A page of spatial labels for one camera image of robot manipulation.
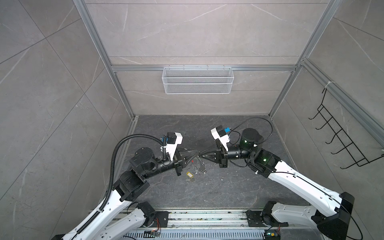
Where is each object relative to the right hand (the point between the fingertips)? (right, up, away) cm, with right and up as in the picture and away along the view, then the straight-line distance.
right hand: (200, 155), depth 56 cm
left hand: (-1, +2, -3) cm, 4 cm away
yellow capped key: (-6, -18, +33) cm, 38 cm away
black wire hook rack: (+65, -1, +4) cm, 65 cm away
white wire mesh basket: (0, +43, +44) cm, 62 cm away
